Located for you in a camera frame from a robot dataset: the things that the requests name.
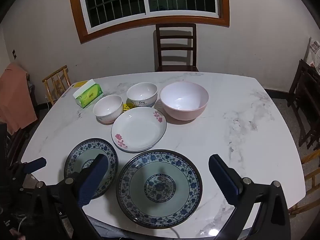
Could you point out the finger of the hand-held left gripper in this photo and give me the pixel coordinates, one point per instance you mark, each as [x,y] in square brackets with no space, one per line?
[35,165]

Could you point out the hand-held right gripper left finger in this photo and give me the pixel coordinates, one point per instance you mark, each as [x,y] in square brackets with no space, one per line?
[92,180]

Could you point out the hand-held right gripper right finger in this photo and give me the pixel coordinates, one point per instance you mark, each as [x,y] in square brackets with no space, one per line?
[222,177]

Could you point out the small blue patterned plate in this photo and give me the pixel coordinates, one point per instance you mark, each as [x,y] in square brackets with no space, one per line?
[75,160]

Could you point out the large blue patterned plate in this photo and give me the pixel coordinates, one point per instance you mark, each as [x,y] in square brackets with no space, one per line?
[160,187]

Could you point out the white pink-flower plate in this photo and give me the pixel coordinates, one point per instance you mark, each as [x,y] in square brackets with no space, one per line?
[137,130]

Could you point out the white bowl with pink base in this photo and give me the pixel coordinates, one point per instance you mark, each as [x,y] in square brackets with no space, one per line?
[108,108]

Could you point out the large pink bowl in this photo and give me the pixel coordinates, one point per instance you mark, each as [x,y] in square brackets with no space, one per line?
[183,100]

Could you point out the white bowl with blue base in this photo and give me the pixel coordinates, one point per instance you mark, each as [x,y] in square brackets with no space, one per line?
[142,93]

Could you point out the pink cloth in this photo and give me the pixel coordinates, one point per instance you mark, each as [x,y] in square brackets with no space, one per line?
[15,100]

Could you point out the bamboo chair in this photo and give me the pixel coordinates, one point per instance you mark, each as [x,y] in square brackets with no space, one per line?
[47,90]
[311,177]

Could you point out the round yellow warning sticker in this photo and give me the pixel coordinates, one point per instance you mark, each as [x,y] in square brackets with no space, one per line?
[127,107]

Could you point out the green tissue box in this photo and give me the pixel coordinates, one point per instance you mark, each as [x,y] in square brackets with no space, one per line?
[90,95]

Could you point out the dark wooden slat chair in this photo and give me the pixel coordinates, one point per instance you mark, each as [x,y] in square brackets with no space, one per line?
[176,68]

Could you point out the stacked dark wooden chairs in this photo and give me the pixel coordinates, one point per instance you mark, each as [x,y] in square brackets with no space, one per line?
[305,92]

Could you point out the wood-framed barred window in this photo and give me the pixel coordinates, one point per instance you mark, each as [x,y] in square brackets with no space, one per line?
[112,5]

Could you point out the dark wall switch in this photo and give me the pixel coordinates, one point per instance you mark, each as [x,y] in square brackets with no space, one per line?
[14,54]

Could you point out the newspaper on wall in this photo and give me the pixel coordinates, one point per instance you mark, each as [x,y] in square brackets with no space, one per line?
[315,52]

